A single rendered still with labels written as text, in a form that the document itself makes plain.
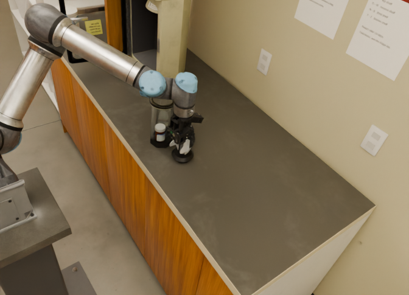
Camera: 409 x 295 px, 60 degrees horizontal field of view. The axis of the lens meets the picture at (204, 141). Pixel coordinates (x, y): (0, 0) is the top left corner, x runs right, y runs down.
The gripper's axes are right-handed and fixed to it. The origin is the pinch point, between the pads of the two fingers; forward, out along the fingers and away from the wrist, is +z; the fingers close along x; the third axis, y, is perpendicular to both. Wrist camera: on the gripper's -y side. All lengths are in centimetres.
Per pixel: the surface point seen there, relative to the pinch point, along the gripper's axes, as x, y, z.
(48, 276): -12, 60, 38
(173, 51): -37, -32, -17
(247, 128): 8.3, -36.5, 5.2
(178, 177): 6.3, 9.1, 5.2
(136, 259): -19, 11, 99
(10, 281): -15, 72, 28
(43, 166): -121, 7, 99
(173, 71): -37.0, -32.3, -5.8
